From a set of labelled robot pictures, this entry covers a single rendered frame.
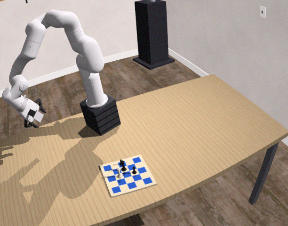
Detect blue and white chessboard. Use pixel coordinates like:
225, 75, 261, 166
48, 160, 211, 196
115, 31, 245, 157
100, 154, 157, 197

